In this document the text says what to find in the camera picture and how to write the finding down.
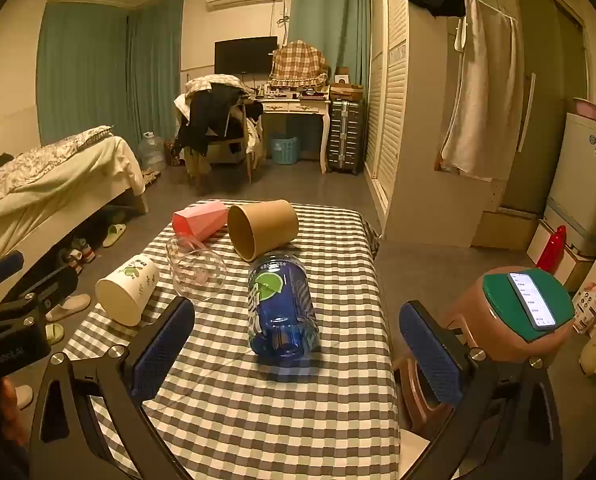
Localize teal plastic basket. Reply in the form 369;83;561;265
270;133;299;165

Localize white louvred wardrobe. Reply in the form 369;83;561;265
362;0;518;249

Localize bed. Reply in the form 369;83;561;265
0;125;150;307

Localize white printed packet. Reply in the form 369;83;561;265
572;282;596;334

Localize black television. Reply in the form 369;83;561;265
214;36;279;76

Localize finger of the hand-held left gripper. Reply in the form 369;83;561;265
8;265;79;311
0;250;25;292

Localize cardboard box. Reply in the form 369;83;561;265
330;67;365;102

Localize white hanging towel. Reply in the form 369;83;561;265
440;0;525;181

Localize white desk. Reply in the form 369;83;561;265
249;97;332;175

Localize pile of clothes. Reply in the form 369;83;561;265
172;73;260;182

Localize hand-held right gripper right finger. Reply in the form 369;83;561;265
398;300;564;480

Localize white printed paper cup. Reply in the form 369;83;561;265
95;255;161;327

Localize smartphone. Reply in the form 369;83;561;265
507;271;558;331

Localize grey checkered tablecloth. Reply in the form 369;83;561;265
62;201;400;480

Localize plaid cloth cover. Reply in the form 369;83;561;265
269;40;330;89

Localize person's left forearm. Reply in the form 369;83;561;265
0;375;33;480

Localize red bottle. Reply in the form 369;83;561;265
536;225;568;274

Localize green stool cushion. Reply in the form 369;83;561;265
481;268;576;345

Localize grey door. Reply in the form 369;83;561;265
497;0;588;213

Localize pink basin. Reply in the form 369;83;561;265
572;97;596;122

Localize clear water jug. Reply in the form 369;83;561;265
137;131;167;171

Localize small white fridge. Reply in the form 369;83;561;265
545;112;596;257

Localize wooden chair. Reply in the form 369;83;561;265
192;94;265;184

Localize clear glass cup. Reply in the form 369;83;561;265
166;235;228;304

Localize pink faceted cup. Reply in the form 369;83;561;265
172;200;229;241

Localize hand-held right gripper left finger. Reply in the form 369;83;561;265
28;296;197;480

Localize white box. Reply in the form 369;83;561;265
526;219;596;292

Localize sneakers under bed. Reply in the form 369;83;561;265
57;236;97;274

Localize green slipper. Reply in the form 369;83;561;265
102;223;127;248

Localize brown plastic stool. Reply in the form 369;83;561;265
393;265;577;437

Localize dark ribbed suitcase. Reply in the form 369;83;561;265
326;99;367;176

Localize wide teal curtain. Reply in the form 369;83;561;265
36;0;185;147

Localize patterned blanket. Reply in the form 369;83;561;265
0;125;114;211

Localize narrow teal curtain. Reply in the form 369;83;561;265
287;0;375;87

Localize brown paper cup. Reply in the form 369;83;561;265
226;199;300;262

